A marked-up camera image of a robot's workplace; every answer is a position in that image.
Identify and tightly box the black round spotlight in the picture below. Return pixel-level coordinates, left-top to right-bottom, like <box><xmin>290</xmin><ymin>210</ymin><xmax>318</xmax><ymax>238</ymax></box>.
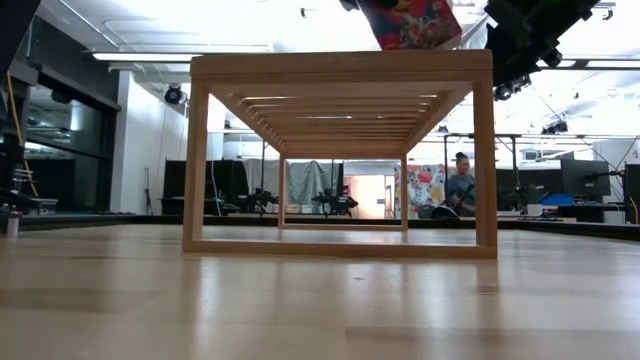
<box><xmin>163</xmin><ymin>83</ymin><xmax>184</xmax><ymax>106</ymax></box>

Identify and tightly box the wooden slatted shelf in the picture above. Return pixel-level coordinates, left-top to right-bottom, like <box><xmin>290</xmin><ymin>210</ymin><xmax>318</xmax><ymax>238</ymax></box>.
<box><xmin>182</xmin><ymin>48</ymin><xmax>499</xmax><ymax>260</ymax></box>

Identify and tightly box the grey cloth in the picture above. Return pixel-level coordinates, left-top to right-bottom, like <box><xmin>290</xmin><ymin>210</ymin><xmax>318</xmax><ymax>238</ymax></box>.
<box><xmin>287</xmin><ymin>159</ymin><xmax>345</xmax><ymax>206</ymax></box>

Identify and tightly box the black monitor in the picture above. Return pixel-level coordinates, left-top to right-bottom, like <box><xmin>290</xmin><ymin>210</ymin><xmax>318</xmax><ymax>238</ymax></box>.
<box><xmin>560</xmin><ymin>158</ymin><xmax>612</xmax><ymax>197</ymax></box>

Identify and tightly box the red Froot Loops cereal box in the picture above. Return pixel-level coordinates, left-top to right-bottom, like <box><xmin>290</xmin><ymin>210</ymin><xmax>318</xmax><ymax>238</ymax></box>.
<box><xmin>357</xmin><ymin>0</ymin><xmax>464</xmax><ymax>52</ymax></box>

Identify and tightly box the black aluminium table frame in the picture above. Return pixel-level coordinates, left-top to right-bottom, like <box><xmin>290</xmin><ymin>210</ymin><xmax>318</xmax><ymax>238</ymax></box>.
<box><xmin>0</xmin><ymin>212</ymin><xmax>640</xmax><ymax>242</ymax></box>

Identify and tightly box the long ceiling light strip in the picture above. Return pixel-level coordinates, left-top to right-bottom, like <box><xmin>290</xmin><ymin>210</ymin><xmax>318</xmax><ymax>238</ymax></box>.
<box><xmin>92</xmin><ymin>51</ymin><xmax>204</xmax><ymax>63</ymax></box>

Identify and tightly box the person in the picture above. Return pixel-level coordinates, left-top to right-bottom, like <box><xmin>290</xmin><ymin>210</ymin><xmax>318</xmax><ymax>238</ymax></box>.
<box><xmin>446</xmin><ymin>151</ymin><xmax>477</xmax><ymax>218</ymax></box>

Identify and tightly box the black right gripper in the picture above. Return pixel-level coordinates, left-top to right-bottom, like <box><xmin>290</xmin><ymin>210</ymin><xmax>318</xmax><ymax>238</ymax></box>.
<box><xmin>483</xmin><ymin>0</ymin><xmax>566</xmax><ymax>87</ymax></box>

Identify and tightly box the yellow cable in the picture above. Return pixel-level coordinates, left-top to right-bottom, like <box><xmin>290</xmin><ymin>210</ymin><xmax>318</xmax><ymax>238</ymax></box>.
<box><xmin>5</xmin><ymin>72</ymin><xmax>39</xmax><ymax>199</ymax></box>

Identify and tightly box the blue box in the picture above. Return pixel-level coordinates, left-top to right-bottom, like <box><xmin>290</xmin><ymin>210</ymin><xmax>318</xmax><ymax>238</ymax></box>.
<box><xmin>539</xmin><ymin>193</ymin><xmax>575</xmax><ymax>206</ymax></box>

